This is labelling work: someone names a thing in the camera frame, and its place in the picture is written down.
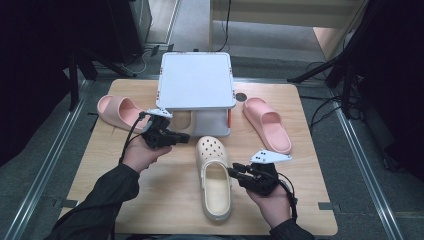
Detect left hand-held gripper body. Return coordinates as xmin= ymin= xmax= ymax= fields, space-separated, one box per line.
xmin=141 ymin=108 xmax=174 ymax=149

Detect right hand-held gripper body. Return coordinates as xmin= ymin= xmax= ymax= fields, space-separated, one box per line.
xmin=239 ymin=148 xmax=293 ymax=197

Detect cream perforated clog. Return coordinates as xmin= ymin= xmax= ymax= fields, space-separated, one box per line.
xmin=195 ymin=135 xmax=234 ymax=223
xmin=169 ymin=110 xmax=196 ymax=136

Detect pink slide slipper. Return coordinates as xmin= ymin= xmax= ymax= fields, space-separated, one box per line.
xmin=96 ymin=94 xmax=152 ymax=134
xmin=242 ymin=97 xmax=293 ymax=156

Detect white two-tier shoe rack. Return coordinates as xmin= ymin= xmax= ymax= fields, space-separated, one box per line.
xmin=155 ymin=51 xmax=237 ymax=138

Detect person's right hand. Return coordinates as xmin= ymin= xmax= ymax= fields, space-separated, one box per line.
xmin=246 ymin=186 xmax=293 ymax=229

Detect person's left hand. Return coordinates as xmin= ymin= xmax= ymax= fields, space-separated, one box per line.
xmin=121 ymin=136 xmax=173 ymax=174

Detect grey tape strip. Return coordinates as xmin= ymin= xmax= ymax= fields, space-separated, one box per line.
xmin=53 ymin=198 xmax=80 ymax=209
xmin=318 ymin=201 xmax=342 ymax=212

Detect dark equipment cabinet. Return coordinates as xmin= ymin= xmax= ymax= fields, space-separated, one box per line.
xmin=109 ymin=0 xmax=153 ymax=64

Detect black tripod stand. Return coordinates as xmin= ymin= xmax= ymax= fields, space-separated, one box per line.
xmin=287 ymin=49 xmax=363 ymax=119

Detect light wooden cabinet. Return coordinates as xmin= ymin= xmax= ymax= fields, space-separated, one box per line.
xmin=209 ymin=0 xmax=368 ymax=61

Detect right hand-held gripper cable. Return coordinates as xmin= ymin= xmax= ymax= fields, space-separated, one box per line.
xmin=276 ymin=171 xmax=299 ymax=223

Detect white floor cable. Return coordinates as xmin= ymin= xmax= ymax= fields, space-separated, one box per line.
xmin=121 ymin=49 xmax=148 ymax=76

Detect black floor cables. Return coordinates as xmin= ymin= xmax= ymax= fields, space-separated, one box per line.
xmin=308 ymin=94 xmax=364 ymax=134

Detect metal floor rail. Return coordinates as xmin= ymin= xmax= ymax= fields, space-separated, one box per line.
xmin=3 ymin=79 xmax=93 ymax=240
xmin=328 ymin=88 xmax=406 ymax=240

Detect black hanging cable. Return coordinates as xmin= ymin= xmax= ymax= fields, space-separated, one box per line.
xmin=213 ymin=0 xmax=233 ymax=53

